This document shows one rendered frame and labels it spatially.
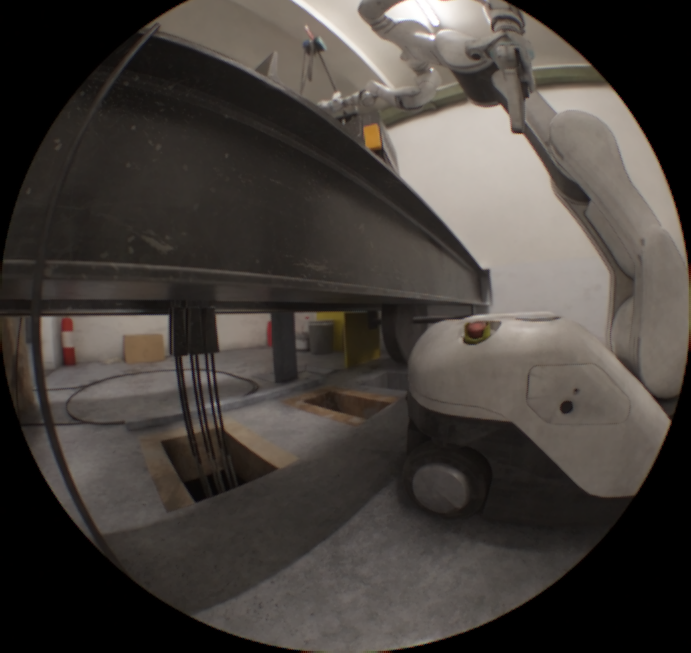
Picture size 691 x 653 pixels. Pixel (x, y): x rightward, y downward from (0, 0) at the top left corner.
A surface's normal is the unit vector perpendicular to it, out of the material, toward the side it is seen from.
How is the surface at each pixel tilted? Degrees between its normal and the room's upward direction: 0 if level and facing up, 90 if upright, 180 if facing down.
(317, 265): 90
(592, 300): 90
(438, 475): 90
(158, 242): 90
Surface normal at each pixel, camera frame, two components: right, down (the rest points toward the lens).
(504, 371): -0.68, 0.00
